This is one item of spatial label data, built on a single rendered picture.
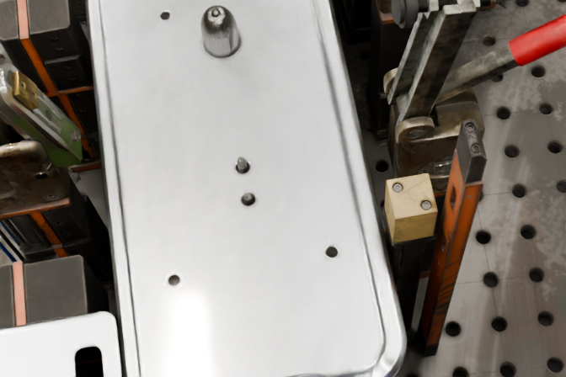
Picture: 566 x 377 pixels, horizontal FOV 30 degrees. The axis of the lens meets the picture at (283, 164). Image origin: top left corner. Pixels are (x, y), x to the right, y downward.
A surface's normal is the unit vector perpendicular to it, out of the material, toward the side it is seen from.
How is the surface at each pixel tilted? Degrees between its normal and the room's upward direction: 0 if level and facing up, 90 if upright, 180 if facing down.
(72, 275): 0
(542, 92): 0
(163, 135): 0
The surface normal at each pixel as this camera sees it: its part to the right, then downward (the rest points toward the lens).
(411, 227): 0.16, 0.89
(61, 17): -0.06, -0.42
